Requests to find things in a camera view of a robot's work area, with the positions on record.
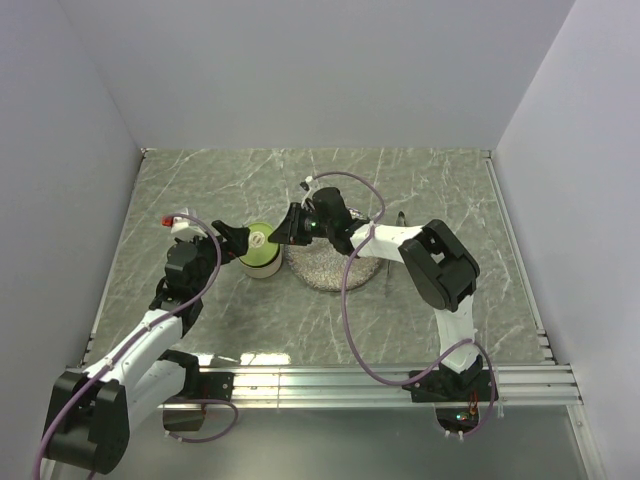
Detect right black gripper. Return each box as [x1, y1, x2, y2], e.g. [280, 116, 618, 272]
[269, 203, 335, 247]

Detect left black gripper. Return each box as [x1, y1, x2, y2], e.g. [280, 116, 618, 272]
[176, 220, 249, 295]

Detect green round lid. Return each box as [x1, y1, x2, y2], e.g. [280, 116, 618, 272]
[240, 222, 280, 268]

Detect metal food tongs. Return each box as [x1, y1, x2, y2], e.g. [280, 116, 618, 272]
[383, 210, 407, 296]

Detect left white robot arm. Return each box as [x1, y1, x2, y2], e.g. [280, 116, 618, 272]
[32, 212, 250, 478]

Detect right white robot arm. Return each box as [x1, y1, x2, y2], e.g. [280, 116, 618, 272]
[269, 187, 486, 400]

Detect speckled ceramic plate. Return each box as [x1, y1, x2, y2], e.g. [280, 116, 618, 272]
[284, 238, 384, 292]

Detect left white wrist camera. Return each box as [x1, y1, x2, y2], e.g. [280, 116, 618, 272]
[161, 207, 207, 242]

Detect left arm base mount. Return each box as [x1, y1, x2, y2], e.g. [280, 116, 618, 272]
[159, 350, 235, 401]

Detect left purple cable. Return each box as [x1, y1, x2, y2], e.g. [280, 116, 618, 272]
[32, 214, 240, 480]

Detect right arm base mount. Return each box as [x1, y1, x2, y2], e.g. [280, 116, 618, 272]
[402, 366, 493, 404]

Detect aluminium mounting rail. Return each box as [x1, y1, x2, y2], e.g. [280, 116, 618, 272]
[154, 364, 584, 409]

